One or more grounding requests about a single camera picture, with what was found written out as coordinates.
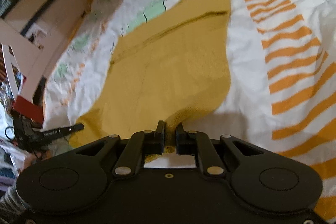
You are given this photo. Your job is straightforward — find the mustard yellow knit garment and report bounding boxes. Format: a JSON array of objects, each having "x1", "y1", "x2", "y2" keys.
[{"x1": 70, "y1": 0, "x2": 231, "y2": 148}]

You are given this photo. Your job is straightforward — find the red box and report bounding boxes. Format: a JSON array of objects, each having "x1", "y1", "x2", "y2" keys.
[{"x1": 13, "y1": 95, "x2": 44, "y2": 124}]

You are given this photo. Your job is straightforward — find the white patterned bed sheet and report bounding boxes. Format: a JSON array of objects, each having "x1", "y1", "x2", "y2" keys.
[{"x1": 44, "y1": 0, "x2": 335, "y2": 223}]

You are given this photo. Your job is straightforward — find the black cable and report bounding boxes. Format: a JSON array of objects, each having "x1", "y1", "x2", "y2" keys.
[{"x1": 3, "y1": 126, "x2": 17, "y2": 141}]

